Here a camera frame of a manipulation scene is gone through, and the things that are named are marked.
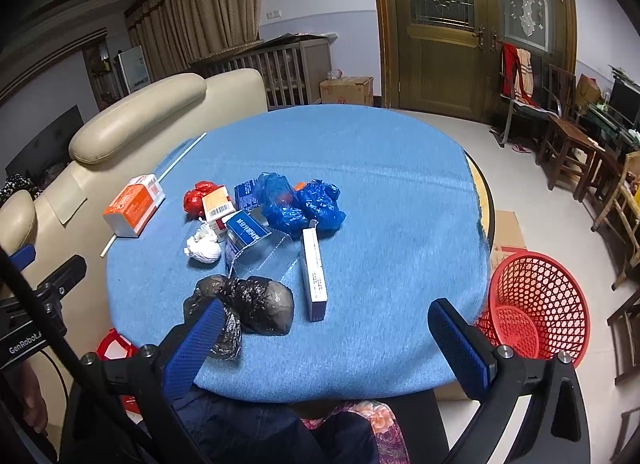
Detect red plastic bag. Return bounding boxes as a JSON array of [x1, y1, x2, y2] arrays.
[[182, 181, 219, 219]]

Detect clear plastic packaging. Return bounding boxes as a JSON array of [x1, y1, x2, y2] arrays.
[[226, 231, 300, 281]]

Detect cardboard box by wall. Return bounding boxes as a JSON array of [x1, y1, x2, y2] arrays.
[[320, 77, 373, 106]]

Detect large blue torn carton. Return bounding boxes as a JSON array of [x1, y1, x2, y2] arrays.
[[222, 210, 271, 272]]

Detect flat cardboard on floor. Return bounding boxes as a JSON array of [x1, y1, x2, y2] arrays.
[[489, 210, 526, 273]]

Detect person's left hand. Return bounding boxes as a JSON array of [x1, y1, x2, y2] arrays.
[[18, 361, 48, 434]]

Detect brown wooden double door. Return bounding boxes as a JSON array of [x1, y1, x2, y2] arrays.
[[375, 0, 577, 123]]

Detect white standing board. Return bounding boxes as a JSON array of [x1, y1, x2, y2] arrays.
[[117, 46, 151, 94]]

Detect small blue toothpaste box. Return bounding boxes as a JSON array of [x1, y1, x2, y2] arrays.
[[233, 179, 259, 211]]

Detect blue plastic bag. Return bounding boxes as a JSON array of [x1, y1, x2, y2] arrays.
[[254, 172, 346, 239]]

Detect orange white tissue box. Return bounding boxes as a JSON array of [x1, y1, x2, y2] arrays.
[[103, 175, 165, 239]]

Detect blue round tablecloth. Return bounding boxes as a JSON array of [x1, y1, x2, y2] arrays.
[[106, 105, 489, 402]]

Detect white tissue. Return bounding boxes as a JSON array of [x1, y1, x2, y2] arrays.
[[183, 222, 221, 265]]

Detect red white paper bag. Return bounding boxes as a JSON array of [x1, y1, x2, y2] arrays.
[[96, 328, 142, 422]]

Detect white plastic stick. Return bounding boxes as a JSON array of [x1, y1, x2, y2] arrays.
[[100, 132, 206, 258]]

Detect red plastic mesh basket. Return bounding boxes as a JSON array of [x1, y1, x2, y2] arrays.
[[475, 249, 590, 366]]

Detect grey wooden crib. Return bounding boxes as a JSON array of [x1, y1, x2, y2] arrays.
[[190, 34, 332, 109]]

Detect black white floral garment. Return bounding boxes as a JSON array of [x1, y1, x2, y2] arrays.
[[0, 173, 41, 206]]

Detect beige striped curtains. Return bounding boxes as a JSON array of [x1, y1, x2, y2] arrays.
[[125, 0, 262, 80]]

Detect black plastic bag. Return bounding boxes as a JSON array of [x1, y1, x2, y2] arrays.
[[183, 274, 294, 360]]

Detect cream leather sofa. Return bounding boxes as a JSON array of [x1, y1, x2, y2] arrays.
[[1, 68, 268, 356]]

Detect light wooden chair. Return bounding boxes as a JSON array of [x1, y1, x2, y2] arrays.
[[591, 151, 640, 291]]

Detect black wall television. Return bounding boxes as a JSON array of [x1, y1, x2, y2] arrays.
[[6, 105, 84, 183]]

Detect wooden chair with red clothes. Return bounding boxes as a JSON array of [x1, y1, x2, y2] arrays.
[[491, 42, 562, 147]]

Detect dark wooden stool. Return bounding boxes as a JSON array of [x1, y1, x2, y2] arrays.
[[534, 62, 609, 203]]

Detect long white purple box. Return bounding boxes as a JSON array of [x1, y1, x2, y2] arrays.
[[300, 221, 328, 322]]

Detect red yellow barcode carton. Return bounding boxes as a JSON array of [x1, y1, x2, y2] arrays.
[[202, 185, 236, 239]]

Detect cluttered desk with monitor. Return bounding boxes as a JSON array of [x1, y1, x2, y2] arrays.
[[577, 66, 639, 157]]

